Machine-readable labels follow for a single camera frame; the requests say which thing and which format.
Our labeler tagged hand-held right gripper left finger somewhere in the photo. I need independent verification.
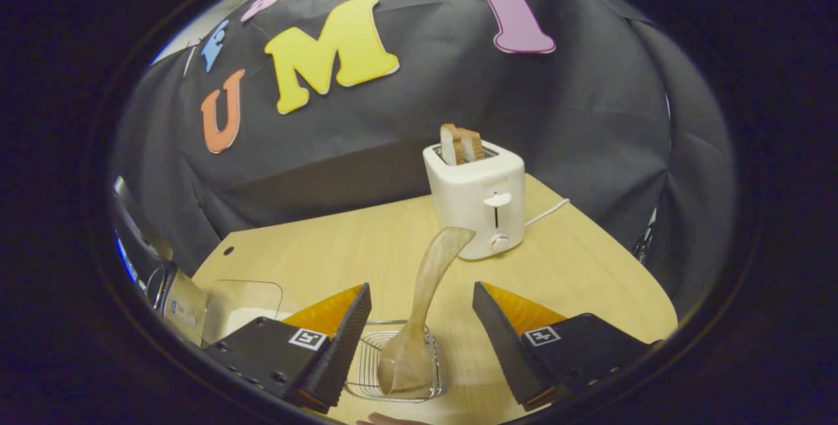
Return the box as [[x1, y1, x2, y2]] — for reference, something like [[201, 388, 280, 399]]
[[204, 282, 373, 414]]

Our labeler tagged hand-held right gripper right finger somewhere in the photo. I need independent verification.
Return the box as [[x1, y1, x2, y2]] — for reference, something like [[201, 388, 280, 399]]
[[472, 281, 659, 411]]

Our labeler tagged metal wire chopstick holder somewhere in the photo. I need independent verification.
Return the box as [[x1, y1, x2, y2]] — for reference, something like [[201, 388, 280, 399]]
[[346, 319, 445, 403]]

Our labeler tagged wooden spoon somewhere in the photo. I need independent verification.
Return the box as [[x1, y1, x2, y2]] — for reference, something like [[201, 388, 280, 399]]
[[378, 227, 477, 398]]

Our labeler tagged clear plastic container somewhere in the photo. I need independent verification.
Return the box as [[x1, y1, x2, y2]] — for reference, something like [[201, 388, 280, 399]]
[[202, 279, 295, 347]]

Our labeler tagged white toaster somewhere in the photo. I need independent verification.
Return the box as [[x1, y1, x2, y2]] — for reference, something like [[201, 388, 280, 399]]
[[422, 140, 526, 261]]

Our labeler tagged toast slice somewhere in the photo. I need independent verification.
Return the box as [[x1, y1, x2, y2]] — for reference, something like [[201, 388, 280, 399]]
[[457, 128, 487, 164], [440, 124, 459, 166]]

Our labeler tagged black backdrop cloth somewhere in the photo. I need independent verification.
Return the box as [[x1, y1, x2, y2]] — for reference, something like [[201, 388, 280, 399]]
[[108, 0, 737, 321]]

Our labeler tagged white toaster power cable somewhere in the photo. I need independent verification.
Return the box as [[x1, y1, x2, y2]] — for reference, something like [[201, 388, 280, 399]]
[[524, 198, 570, 228]]

